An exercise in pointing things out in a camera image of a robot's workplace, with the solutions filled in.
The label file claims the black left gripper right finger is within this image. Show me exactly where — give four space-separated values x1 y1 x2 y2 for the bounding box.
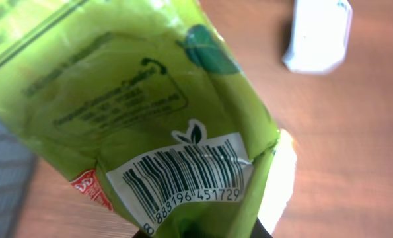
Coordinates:
250 219 273 238

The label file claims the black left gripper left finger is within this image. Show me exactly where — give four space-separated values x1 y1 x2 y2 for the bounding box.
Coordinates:
132 230 151 238

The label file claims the green snack pouch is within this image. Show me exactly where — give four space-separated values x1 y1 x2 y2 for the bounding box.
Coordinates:
0 0 280 237

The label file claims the white tube gold cap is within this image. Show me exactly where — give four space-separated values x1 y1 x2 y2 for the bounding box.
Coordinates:
258 129 297 235

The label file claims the grey plastic mesh basket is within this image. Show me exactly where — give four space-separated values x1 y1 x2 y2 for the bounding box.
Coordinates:
0 123 36 238

